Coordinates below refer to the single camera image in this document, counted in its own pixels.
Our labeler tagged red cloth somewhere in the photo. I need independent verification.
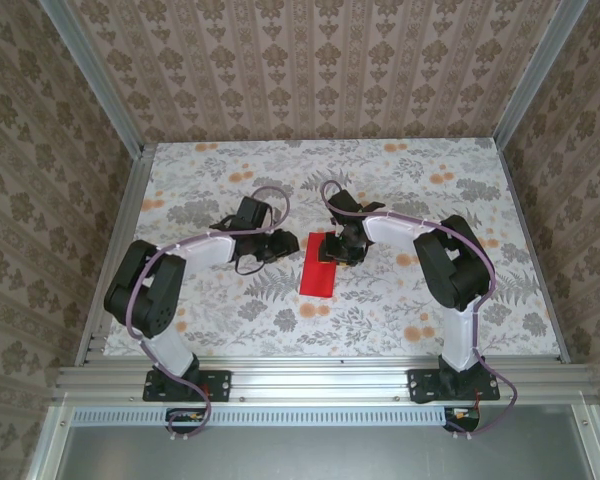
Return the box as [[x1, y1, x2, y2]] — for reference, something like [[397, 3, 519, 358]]
[[298, 231, 339, 298]]

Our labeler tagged grey sheet metal panel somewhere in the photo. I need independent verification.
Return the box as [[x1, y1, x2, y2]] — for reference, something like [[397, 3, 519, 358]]
[[27, 403, 600, 480]]

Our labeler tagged floral patterned table cover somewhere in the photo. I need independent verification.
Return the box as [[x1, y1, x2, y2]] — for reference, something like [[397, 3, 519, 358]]
[[102, 140, 564, 359]]

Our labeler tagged small black circuit board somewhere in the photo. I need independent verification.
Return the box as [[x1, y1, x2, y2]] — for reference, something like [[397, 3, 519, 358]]
[[166, 408, 207, 432], [443, 406, 482, 432]]

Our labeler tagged thin black left gripper cable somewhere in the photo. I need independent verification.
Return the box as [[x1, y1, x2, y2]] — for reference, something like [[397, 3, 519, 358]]
[[213, 213, 271, 276]]

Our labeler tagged long aluminium base rail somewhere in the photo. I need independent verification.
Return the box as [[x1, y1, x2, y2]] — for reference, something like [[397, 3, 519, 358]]
[[52, 357, 599, 404]]

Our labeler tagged aluminium side rail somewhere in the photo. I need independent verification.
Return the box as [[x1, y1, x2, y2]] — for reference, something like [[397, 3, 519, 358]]
[[494, 142, 572, 364], [76, 144, 157, 366]]

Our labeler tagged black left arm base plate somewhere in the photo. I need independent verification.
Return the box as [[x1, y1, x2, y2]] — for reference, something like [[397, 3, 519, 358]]
[[142, 368, 232, 403]]

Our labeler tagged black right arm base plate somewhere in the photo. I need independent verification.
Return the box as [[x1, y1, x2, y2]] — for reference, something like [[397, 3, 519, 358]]
[[407, 368, 501, 404]]

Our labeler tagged slotted grey cable duct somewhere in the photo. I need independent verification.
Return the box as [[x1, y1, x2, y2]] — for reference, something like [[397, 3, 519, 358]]
[[72, 405, 450, 427]]

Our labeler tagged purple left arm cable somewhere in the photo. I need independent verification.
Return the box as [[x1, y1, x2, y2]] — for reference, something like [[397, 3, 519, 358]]
[[127, 186, 292, 444]]

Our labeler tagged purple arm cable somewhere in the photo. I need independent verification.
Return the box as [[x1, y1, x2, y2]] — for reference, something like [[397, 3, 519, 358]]
[[127, 186, 292, 444], [319, 179, 520, 442]]

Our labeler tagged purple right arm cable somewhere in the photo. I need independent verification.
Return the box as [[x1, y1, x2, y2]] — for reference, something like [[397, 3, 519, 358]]
[[319, 179, 520, 442]]

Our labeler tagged aluminium corner post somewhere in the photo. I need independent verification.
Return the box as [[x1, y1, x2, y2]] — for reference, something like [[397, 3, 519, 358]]
[[43, 0, 145, 157], [493, 0, 589, 147]]

